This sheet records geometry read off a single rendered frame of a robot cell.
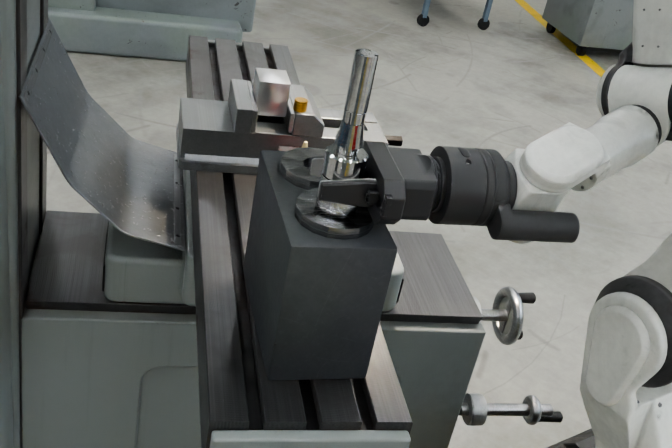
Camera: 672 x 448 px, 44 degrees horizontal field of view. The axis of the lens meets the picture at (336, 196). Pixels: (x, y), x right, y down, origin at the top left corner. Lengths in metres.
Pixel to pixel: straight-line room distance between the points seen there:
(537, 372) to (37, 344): 1.67
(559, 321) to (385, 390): 1.98
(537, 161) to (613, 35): 4.93
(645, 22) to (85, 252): 0.97
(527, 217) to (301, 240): 0.25
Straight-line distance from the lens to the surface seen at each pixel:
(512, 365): 2.69
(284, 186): 0.98
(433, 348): 1.53
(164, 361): 1.47
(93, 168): 1.36
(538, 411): 1.71
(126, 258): 1.36
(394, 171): 0.89
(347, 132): 0.88
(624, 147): 1.08
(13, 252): 1.33
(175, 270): 1.36
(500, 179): 0.93
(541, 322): 2.92
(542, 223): 0.95
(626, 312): 1.11
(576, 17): 5.84
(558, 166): 0.95
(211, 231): 1.23
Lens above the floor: 1.59
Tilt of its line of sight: 29 degrees down
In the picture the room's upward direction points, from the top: 11 degrees clockwise
